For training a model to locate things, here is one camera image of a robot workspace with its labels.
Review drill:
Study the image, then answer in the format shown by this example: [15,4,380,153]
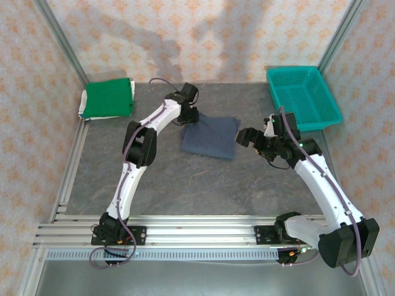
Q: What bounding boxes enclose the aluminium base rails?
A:
[33,215,328,247]

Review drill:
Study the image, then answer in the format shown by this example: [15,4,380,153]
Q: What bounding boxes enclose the teal plastic basket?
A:
[266,65,344,133]

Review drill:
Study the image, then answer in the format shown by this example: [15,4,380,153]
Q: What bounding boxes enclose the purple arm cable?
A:
[278,105,361,278]
[88,76,181,269]

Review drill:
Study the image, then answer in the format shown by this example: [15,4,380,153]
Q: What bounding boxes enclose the grey metal lower panel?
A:
[33,260,370,296]

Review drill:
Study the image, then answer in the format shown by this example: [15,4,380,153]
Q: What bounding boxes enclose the aluminium side rail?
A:
[49,121,90,221]

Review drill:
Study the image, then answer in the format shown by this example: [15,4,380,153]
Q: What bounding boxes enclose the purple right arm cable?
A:
[278,105,361,278]

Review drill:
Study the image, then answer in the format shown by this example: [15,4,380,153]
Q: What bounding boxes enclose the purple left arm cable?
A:
[88,76,181,269]

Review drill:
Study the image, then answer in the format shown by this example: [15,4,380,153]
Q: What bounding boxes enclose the slotted grey cable duct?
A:
[45,248,280,262]

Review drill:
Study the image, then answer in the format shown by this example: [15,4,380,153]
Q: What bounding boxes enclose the folded green t-shirt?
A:
[83,78,134,120]

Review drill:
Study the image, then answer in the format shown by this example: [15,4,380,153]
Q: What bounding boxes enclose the blue t-shirt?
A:
[180,112,242,160]

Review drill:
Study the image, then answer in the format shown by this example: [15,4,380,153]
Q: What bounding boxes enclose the aluminium corner post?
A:
[317,0,368,73]
[33,0,91,86]

